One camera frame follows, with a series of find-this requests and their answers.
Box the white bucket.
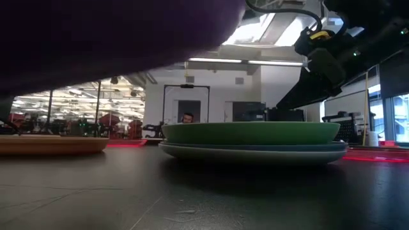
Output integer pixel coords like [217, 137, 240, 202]
[364, 130, 380, 148]

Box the black pole frame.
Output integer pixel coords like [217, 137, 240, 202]
[46, 79, 102, 137]

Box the low black crate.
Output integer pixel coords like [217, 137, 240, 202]
[266, 107, 305, 123]

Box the white plastic plate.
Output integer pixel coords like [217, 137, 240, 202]
[158, 142, 348, 165]

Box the orange plastic plate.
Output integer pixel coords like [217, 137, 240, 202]
[0, 134, 110, 157]

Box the small clear red plate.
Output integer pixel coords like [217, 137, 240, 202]
[106, 139, 149, 148]
[342, 155, 409, 164]

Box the red tool cabinet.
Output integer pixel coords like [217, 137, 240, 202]
[98, 112, 122, 139]
[127, 118, 144, 139]

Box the black table mat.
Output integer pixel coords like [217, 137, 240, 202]
[0, 145, 409, 230]

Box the magenta plastic plate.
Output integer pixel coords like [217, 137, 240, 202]
[0, 0, 247, 97]

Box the black doorway frame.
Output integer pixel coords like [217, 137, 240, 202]
[162, 83, 211, 125]

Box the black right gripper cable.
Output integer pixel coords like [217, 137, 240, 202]
[245, 0, 323, 33]

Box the white ceiling light tube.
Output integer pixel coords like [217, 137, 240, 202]
[247, 59, 304, 68]
[188, 57, 243, 64]

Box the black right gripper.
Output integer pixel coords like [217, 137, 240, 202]
[275, 27, 384, 111]

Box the black equipment case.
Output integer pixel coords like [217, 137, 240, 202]
[232, 101, 267, 123]

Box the yellow hanging cable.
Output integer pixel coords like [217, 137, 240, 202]
[362, 71, 370, 146]

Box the black perforated rack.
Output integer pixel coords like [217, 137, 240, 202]
[321, 111, 366, 144]

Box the large green plastic plate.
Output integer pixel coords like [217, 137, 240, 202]
[161, 121, 341, 146]

